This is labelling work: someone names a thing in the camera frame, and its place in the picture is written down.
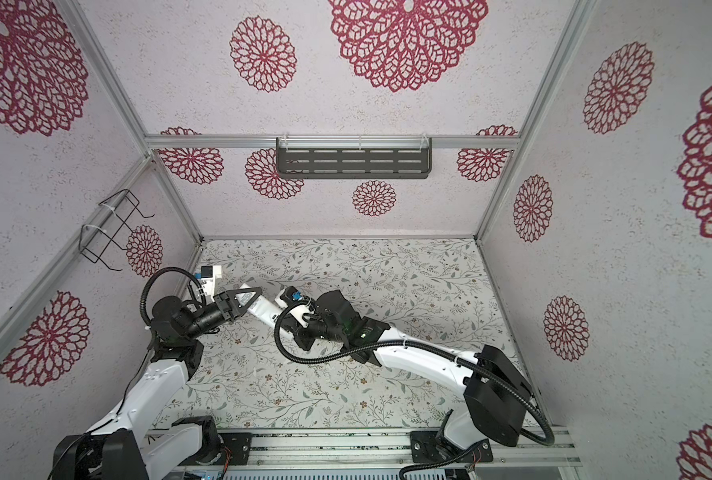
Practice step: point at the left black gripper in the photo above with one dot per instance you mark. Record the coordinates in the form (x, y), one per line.
(229, 305)

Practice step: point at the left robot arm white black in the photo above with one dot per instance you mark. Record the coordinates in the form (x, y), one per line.
(115, 447)

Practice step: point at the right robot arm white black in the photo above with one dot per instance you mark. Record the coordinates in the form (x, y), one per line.
(494, 391)

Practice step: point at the white remote control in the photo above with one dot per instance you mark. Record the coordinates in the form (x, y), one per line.
(267, 311)

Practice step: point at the dark grey wall shelf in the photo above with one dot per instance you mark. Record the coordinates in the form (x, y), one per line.
(360, 160)

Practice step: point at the black wire wall basket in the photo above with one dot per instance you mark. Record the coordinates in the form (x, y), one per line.
(96, 238)

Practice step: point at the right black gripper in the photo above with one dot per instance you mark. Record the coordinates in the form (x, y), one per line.
(305, 340)

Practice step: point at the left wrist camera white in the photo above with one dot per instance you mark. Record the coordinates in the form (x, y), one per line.
(209, 275)

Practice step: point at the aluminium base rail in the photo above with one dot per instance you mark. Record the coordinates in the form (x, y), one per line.
(271, 449)

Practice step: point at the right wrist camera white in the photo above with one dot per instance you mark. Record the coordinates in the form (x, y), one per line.
(293, 303)

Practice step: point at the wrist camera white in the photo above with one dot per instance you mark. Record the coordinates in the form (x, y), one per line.
(293, 303)
(209, 275)

